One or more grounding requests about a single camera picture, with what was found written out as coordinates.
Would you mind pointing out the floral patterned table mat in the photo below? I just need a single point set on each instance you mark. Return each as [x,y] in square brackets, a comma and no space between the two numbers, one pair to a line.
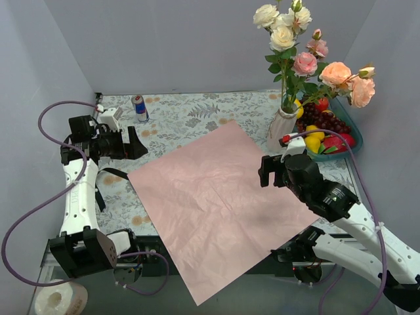
[175,120]

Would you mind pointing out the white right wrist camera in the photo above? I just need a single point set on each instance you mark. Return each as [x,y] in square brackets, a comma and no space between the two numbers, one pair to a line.
[293,143]

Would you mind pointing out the teal plastic fruit tray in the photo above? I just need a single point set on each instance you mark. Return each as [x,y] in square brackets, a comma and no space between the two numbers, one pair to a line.
[336,107]

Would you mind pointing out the yellow lemon lower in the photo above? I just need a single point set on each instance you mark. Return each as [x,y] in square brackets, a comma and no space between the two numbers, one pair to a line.
[313,143]

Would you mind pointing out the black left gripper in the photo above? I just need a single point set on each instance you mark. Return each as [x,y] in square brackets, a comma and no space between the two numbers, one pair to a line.
[126,148]

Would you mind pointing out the white ribbed ceramic vase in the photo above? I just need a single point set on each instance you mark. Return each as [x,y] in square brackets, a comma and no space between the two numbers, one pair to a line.
[282,124]

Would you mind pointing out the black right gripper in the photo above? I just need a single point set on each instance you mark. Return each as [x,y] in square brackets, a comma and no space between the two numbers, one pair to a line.
[273,170]

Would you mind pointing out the dark purple grape bunch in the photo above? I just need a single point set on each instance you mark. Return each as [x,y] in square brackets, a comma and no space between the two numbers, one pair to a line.
[313,114]

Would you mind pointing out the red apple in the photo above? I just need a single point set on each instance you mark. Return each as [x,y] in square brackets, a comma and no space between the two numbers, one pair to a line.
[322,104]

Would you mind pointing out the peach bud stem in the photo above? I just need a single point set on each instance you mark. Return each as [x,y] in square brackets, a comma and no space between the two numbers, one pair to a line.
[337,79]

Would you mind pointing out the yellow lemon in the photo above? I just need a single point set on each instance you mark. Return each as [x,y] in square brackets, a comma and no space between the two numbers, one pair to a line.
[313,143]
[315,132]

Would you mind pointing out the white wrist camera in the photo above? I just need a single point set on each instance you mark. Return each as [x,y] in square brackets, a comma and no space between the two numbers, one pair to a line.
[111,117]
[293,143]

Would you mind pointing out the white rose stem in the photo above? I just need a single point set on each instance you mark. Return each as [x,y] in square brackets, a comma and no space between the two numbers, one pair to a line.
[282,39]

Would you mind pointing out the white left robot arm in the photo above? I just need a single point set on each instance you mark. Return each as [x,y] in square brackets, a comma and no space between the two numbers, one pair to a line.
[81,248]

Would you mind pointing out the cream bud stem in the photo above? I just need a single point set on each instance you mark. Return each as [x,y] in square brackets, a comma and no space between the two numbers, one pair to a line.
[301,22]

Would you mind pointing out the yellow pepper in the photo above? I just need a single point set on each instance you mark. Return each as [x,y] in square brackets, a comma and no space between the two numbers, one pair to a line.
[298,108]

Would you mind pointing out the white toilet paper roll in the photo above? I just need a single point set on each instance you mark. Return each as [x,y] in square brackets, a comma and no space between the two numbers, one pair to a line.
[69,298]

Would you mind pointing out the pink wrapping paper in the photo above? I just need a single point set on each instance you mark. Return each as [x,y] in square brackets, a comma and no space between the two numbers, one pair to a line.
[212,215]

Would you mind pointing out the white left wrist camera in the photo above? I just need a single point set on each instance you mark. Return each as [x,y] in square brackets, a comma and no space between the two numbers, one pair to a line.
[111,117]

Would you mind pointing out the red bull drink can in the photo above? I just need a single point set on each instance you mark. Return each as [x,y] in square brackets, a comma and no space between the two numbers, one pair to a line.
[140,108]

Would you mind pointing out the pink dragon fruit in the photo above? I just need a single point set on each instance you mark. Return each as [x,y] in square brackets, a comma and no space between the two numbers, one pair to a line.
[334,145]

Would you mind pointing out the yellow lemon upper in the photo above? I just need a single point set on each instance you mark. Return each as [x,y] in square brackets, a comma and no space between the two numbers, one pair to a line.
[315,132]

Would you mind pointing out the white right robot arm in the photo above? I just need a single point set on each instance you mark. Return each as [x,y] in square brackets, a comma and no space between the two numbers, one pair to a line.
[386,262]

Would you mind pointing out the pink rose stem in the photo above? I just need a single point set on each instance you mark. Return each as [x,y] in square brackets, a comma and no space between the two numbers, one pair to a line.
[302,67]

